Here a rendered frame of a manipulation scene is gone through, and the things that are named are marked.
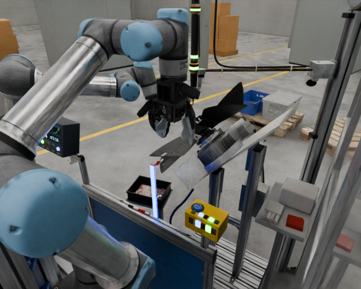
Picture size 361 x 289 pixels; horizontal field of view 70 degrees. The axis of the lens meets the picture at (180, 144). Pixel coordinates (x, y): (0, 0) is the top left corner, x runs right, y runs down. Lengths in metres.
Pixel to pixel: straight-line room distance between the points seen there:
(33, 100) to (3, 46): 8.53
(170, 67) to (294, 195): 1.06
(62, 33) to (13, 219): 6.88
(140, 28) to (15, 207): 0.37
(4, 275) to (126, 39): 0.70
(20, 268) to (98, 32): 0.68
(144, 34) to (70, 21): 6.72
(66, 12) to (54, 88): 6.68
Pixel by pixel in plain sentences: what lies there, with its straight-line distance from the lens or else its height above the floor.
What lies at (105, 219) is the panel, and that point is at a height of 0.63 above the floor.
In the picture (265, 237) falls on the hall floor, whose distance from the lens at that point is 2.55.
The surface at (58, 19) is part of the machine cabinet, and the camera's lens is 7.17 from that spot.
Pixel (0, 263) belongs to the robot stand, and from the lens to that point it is 0.90.
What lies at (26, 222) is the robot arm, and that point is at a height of 1.61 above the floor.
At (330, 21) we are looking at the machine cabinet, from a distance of 8.42.
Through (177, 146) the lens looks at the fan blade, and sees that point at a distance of 1.32.
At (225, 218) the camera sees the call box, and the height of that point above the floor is 1.07.
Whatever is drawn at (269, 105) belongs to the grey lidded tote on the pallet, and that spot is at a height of 0.39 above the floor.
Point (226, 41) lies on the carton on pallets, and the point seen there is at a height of 0.48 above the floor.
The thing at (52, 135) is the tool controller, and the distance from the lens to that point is 1.62.
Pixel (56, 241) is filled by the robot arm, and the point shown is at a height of 1.56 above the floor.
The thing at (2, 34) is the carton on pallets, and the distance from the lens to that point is 9.05.
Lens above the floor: 1.86
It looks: 30 degrees down
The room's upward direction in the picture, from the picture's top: straight up
